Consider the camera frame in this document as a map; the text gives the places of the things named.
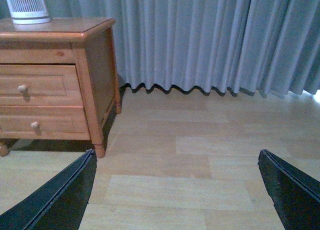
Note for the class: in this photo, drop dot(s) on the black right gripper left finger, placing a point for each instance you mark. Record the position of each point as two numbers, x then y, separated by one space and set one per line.
60 203

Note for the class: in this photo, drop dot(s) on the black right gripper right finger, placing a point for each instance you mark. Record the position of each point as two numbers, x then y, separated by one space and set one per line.
295 194

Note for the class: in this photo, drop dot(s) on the wooden drawer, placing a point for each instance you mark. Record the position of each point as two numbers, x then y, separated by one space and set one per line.
39 85
43 122

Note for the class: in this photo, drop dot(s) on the wooden nightstand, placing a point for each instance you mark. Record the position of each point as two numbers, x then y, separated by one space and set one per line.
86 43

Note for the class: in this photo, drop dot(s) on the grey curtain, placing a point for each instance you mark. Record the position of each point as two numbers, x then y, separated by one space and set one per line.
253 45

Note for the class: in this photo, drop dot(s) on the white ribbed air purifier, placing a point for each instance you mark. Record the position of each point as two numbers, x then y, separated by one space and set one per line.
28 12

